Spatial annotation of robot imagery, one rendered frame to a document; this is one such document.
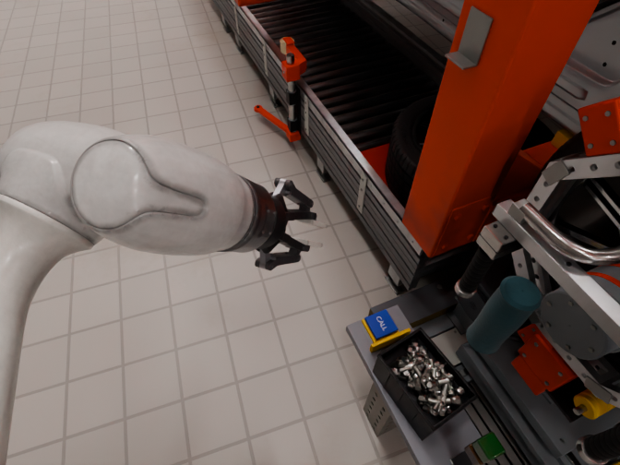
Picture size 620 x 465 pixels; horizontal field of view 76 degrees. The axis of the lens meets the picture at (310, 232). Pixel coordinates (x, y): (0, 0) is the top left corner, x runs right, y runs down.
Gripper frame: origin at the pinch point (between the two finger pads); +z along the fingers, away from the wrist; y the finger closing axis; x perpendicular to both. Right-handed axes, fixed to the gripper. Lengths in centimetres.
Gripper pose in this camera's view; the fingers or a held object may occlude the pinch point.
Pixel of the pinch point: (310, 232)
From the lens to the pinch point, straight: 67.9
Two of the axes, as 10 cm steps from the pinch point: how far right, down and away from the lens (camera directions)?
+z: 3.9, 0.9, 9.2
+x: -8.9, -2.1, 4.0
